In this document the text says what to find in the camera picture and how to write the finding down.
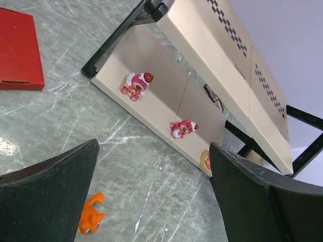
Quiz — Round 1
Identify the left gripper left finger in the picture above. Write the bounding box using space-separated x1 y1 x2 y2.
1 139 100 241

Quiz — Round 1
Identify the beige three-tier shelf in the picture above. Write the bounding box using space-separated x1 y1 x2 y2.
81 1 322 177

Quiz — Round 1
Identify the strawberry cake slice toy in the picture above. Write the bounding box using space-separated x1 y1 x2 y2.
119 73 155 101

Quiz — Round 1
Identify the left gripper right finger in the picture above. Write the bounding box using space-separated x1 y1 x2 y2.
209 142 322 241

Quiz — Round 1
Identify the orange fox toy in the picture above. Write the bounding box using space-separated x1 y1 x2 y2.
78 192 105 236

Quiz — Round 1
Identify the pink strawberry tart toy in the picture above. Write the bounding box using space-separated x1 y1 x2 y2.
199 150 211 172

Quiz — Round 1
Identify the red cardboard box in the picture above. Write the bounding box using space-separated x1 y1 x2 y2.
1 8 45 91

